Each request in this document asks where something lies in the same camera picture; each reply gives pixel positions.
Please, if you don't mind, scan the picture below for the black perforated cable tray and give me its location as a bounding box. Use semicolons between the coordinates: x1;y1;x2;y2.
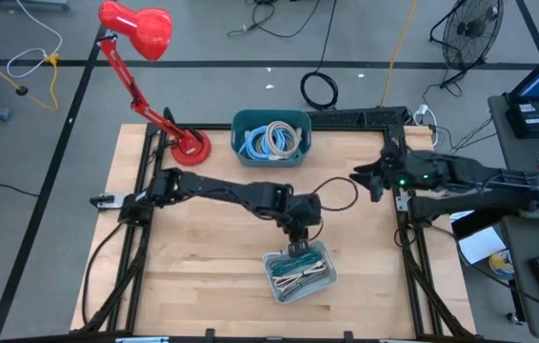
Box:
309;107;411;129

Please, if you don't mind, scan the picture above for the grey side desk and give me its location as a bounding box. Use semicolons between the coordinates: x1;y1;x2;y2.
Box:
500;214;539;330
487;94;539;223

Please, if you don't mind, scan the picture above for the black floor fan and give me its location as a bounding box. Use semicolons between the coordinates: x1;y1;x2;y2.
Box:
429;0;507;90

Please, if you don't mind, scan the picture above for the beige ethernet cable coil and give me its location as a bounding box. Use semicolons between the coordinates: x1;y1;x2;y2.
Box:
263;120;303;161

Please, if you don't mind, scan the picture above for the teal plastic bin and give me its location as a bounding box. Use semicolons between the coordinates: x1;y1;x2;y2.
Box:
230;109;312;169

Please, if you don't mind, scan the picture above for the white power adapter cable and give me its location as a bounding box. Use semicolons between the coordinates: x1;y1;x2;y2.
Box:
411;103;441;148

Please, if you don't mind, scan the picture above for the yellow cable with plug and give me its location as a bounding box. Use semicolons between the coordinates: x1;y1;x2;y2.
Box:
0;40;60;111

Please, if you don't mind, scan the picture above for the light grey plastic bin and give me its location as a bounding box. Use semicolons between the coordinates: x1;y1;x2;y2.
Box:
262;239;339;306

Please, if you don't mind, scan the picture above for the yellow blue round disc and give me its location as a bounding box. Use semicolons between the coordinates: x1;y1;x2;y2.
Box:
488;250;516;280

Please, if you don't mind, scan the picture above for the black coiled floor cable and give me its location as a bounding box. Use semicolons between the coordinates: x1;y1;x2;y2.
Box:
299;0;340;111

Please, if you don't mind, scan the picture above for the black aluminium frame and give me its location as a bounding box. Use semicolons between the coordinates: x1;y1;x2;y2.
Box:
76;105;478;343

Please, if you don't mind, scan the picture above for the blue ethernet cable coil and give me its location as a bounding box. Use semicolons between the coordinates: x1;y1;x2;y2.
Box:
237;131;270;162
245;124;283;161

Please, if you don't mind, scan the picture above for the yellow floor cable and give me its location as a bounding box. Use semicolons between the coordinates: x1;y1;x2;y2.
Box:
379;0;419;109

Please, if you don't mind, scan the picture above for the white paper sheet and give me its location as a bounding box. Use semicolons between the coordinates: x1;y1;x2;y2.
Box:
457;227;508;266

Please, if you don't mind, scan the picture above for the black mini computer box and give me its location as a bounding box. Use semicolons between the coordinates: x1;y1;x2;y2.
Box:
505;101;539;139

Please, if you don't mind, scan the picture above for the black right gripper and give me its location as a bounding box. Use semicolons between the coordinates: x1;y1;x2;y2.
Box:
349;137;416;203

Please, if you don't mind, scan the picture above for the red desk lamp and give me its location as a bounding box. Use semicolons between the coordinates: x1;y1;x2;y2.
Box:
97;0;212;167

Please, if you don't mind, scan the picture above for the white floor cable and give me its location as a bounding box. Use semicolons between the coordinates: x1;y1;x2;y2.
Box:
6;0;64;80

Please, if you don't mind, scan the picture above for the black loose floor cable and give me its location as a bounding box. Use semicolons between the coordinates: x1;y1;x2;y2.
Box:
228;0;323;39

